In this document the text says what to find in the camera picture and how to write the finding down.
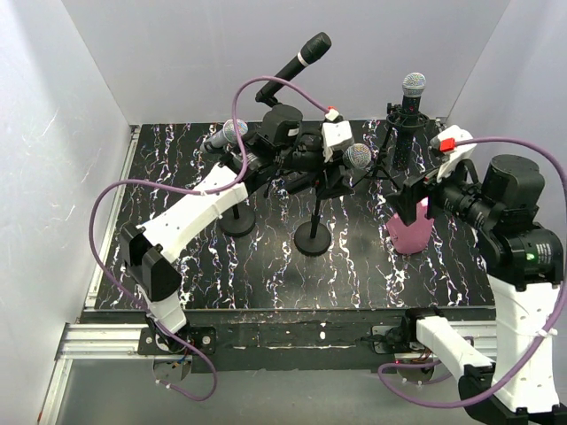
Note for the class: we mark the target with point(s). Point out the pink wedge block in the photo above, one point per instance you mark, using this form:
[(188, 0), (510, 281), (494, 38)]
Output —
[(407, 240)]

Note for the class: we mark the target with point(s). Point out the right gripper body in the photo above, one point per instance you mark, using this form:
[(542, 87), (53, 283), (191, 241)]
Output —
[(462, 201)]

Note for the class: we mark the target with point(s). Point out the aluminium frame rail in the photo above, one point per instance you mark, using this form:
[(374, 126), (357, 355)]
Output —
[(265, 271)]

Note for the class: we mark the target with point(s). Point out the silver mesh microphone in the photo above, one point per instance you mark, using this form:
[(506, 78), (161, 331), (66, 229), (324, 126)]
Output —
[(409, 118), (217, 142), (357, 156)]

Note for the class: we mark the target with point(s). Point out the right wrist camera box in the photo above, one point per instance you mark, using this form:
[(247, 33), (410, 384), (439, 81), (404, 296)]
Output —
[(451, 145)]

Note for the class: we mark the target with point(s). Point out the round base stand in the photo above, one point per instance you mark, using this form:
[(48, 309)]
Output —
[(312, 238), (240, 219)]

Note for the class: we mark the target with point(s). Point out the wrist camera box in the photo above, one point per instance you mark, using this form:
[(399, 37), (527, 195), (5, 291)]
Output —
[(451, 145), (337, 134)]

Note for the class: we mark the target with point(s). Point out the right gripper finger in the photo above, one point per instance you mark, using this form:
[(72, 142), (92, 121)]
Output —
[(419, 184), (408, 199)]

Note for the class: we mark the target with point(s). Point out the right shock mount stand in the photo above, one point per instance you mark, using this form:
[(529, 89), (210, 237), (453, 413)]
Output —
[(382, 164)]

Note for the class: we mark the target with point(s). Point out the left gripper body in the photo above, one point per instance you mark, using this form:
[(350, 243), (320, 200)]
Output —
[(304, 158)]

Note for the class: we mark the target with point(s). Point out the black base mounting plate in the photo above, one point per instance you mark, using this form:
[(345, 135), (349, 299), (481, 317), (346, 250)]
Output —
[(285, 340)]

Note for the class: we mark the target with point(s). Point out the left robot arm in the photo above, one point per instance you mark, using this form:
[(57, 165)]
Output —
[(250, 159)]

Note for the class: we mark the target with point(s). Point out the tall black foam microphone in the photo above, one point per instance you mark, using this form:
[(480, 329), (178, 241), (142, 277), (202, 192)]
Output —
[(313, 50)]

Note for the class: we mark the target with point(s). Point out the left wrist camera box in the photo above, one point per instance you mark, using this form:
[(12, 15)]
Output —
[(337, 134)]

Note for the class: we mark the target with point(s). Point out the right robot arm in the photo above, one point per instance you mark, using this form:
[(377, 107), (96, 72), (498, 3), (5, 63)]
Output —
[(524, 266)]

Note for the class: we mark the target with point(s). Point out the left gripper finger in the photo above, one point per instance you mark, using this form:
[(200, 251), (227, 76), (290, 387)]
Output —
[(297, 185), (334, 184)]

